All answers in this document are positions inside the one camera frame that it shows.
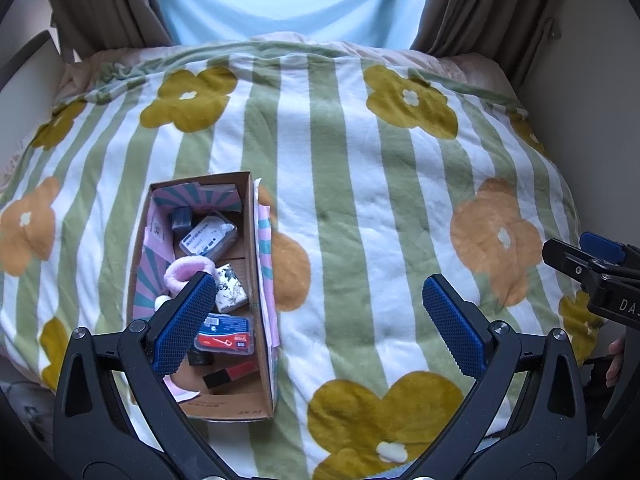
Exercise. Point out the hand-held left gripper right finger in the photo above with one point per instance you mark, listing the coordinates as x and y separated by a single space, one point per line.
452 330

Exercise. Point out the pink fluffy scrunchie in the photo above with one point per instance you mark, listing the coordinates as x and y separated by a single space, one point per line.
179 272

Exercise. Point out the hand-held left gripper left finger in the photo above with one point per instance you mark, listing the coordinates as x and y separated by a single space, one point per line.
185 325

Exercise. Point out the light blue sheet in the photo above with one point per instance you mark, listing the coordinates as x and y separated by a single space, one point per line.
300 0

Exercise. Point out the clear plastic case white label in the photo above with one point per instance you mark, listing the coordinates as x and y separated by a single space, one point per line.
207 241

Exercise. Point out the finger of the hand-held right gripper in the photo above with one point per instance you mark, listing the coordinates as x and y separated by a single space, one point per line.
565 257
602 247

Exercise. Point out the brown curtain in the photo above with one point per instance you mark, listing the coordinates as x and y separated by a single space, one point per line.
480 5
100 5

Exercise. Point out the person's right hand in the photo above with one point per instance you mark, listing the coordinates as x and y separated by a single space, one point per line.
615 362

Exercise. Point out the patterned cardboard box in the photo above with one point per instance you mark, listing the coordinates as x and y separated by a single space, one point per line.
235 407

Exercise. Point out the striped flower blanket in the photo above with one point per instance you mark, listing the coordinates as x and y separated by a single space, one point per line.
375 185

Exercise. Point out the white tissue pack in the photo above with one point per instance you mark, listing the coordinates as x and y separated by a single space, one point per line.
232 285

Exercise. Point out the small dark blue box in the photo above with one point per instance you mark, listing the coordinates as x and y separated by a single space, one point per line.
181 217

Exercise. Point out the red lip gloss tube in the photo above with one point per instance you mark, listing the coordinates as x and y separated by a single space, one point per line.
232 374

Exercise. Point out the clear case with red label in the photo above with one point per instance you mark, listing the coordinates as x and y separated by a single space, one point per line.
227 337

